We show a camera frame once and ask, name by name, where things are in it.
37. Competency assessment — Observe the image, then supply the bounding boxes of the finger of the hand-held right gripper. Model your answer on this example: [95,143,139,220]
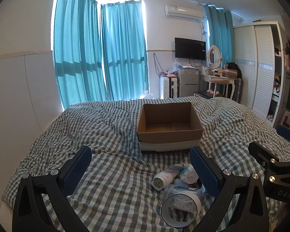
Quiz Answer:
[248,141,290,183]
[277,125,290,150]

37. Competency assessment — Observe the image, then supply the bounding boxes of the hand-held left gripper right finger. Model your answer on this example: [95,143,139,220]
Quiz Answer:
[189,146,270,232]

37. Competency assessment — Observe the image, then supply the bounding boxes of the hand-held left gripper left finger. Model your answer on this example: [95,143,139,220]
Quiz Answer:
[12,145,93,232]

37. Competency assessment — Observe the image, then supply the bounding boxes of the blue white tissue packet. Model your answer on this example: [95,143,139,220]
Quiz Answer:
[174,185,204,196]

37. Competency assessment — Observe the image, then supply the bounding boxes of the brown cardboard box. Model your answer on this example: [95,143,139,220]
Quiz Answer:
[136,101,204,154]

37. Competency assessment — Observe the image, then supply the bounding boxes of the white plastic bottle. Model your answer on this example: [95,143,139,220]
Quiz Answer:
[151,170,182,190]

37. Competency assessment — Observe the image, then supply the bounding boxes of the grey white checked blanket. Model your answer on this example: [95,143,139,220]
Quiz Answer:
[1,96,290,232]

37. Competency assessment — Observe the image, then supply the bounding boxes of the clear tape roll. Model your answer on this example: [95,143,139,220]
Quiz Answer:
[160,191,202,229]

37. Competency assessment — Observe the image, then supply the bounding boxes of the dark suitcase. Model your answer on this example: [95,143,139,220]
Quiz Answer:
[233,77,243,103]

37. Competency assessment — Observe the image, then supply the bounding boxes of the white louvered wardrobe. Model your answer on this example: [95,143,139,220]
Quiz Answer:
[233,21,288,128]

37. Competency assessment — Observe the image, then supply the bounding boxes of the stacked cardboard boxes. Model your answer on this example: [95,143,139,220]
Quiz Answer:
[222,69,238,78]

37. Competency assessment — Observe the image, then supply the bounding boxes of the black bag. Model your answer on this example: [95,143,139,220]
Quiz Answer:
[226,62,242,78]

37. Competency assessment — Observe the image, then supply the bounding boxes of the white vanity table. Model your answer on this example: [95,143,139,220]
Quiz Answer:
[200,74,235,99]

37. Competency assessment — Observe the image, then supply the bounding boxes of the silver small fridge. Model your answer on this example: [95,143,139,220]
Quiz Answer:
[177,68,199,99]

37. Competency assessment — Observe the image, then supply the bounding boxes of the white suitcase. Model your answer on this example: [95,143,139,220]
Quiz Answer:
[159,76,179,99]

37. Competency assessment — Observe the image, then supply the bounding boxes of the clear plastic bag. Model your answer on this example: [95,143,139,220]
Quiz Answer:
[140,90,155,100]

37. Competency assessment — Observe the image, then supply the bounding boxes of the orange packaged item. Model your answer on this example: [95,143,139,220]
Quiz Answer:
[159,70,178,78]

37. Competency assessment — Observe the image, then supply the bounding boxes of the white oval mirror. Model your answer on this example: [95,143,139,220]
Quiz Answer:
[206,45,222,69]

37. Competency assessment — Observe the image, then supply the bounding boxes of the crumpled plastic bag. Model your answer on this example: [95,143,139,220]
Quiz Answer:
[169,60,184,74]

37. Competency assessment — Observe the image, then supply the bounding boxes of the wide teal curtain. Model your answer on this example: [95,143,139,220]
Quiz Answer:
[53,0,107,110]

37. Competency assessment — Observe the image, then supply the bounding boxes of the narrow teal curtain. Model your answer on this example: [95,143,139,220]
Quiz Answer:
[205,5,234,64]

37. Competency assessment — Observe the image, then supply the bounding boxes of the white air conditioner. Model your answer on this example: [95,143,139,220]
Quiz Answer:
[164,4,205,20]

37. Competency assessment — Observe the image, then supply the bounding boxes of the black wall cable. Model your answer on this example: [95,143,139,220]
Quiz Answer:
[153,53,161,75]

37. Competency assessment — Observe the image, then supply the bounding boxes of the black wall television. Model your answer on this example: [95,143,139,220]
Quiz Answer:
[174,37,206,61]

